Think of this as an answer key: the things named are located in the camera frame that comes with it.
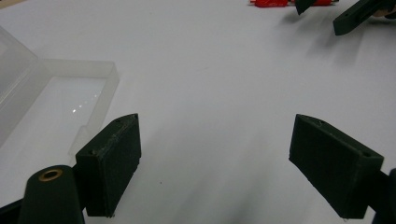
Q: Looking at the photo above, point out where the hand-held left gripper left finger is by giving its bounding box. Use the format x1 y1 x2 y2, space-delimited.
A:
75 113 142 218

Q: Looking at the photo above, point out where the red pen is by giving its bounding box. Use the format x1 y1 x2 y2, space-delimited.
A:
249 0 337 8

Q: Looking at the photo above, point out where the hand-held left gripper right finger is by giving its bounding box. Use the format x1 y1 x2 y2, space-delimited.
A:
289 113 385 219

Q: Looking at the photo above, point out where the clear plastic box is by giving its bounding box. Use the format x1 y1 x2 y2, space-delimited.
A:
0 26 120 157

